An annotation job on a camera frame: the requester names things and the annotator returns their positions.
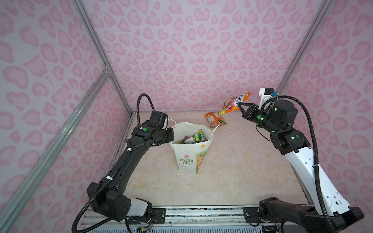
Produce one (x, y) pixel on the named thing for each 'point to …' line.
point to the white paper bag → (189, 156)
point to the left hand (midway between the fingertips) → (173, 134)
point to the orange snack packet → (213, 121)
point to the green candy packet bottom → (198, 136)
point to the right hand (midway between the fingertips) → (238, 103)
